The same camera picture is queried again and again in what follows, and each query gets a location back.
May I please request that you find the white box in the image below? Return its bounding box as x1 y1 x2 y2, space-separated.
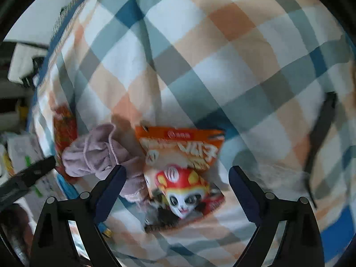
8 42 48 85

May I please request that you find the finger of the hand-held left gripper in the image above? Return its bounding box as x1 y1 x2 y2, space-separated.
0 156 57 204

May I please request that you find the lilac plush cloth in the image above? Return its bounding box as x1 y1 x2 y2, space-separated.
61 123 151 203

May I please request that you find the orange cartoon snack packet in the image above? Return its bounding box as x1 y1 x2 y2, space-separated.
135 126 226 233

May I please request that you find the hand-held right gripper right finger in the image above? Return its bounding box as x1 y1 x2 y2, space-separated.
229 165 325 267

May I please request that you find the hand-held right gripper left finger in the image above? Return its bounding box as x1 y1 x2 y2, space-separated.
29 165 127 267

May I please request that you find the red patterned packet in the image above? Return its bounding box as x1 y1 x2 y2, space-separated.
53 103 78 184

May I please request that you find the plaid bed sheet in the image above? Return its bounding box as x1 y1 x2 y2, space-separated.
28 0 356 266

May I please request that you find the black strap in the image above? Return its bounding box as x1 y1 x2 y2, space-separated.
304 92 338 208

